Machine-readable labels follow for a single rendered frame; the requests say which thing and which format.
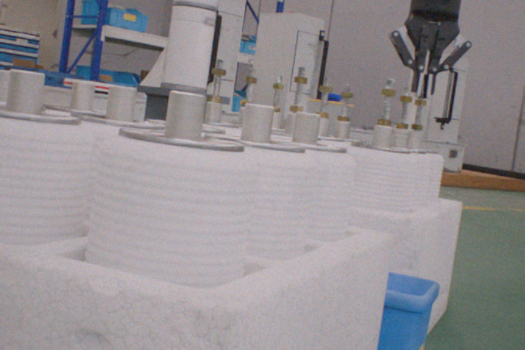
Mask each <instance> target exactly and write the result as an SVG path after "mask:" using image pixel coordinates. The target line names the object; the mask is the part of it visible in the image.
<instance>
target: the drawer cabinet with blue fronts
mask: <svg viewBox="0 0 525 350"><path fill-rule="evenodd" d="M41 36H42V33H39V32H33V31H29V30H21V29H16V27H7V26H3V25H0V70H4V65H5V66H13V59H29V60H34V65H38V63H39V56H40V49H41Z"/></svg>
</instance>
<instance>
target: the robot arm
mask: <svg viewBox="0 0 525 350"><path fill-rule="evenodd" d="M461 1H462V0H411V4H410V10H409V17H408V19H406V21H405V22H404V26H403V27H402V28H400V29H398V30H394V31H392V32H391V33H389V35H388V36H389V38H390V41H391V43H392V44H393V46H394V48H395V49H396V51H397V53H398V56H399V58H400V60H401V61H402V63H403V66H405V67H408V68H410V69H412V71H413V77H412V85H411V88H412V89H411V92H412V93H414V94H413V97H416V98H420V97H421V95H422V91H423V92H425V93H424V98H429V97H430V95H433V94H434V92H435V84H436V76H437V74H438V73H440V72H444V71H448V70H450V69H451V68H452V67H453V66H454V65H455V64H456V63H457V61H458V60H459V59H460V58H461V57H462V56H463V55H464V54H465V53H466V51H467V50H469V49H470V48H471V47H472V43H471V42H470V41H466V40H465V38H464V37H463V36H462V35H461V34H459V33H460V28H459V12H460V6H461ZM219 3H220V0H173V11H172V18H171V24H170V36H169V44H166V47H165V53H164V60H163V67H162V79H161V84H160V87H163V88H170V89H176V90H182V91H193V92H198V93H204V94H205V93H206V86H207V80H208V75H209V63H210V56H211V50H212V44H213V32H214V25H215V20H216V13H217V8H218V5H219ZM405 33H407V34H408V35H409V38H410V41H411V42H412V45H413V46H414V59H413V58H412V56H411V54H410V52H409V49H408V47H406V45H405V43H404V41H405V39H406V37H405ZM453 41H455V43H454V44H453V46H452V47H453V49H454V50H453V51H452V53H451V54H450V55H449V56H448V57H447V58H446V59H445V60H444V61H442V62H441V64H440V65H439V62H440V59H441V55H442V50H445V49H446V48H447V47H448V46H449V45H450V44H451V43H452V42H453ZM427 50H429V54H428V62H427V74H425V73H424V70H425V63H426V57H427Z"/></svg>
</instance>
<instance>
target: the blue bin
mask: <svg viewBox="0 0 525 350"><path fill-rule="evenodd" d="M439 287H440V285H439V283H437V281H435V280H429V279H426V278H422V277H414V276H410V275H405V274H401V273H393V272H388V277H387V288H386V293H385V300H384V305H383V310H382V316H381V322H380V333H379V338H378V344H377V350H424V347H425V342H426V338H427V330H428V326H429V321H430V313H431V309H432V308H433V304H434V302H435V300H436V299H437V298H438V292H439Z"/></svg>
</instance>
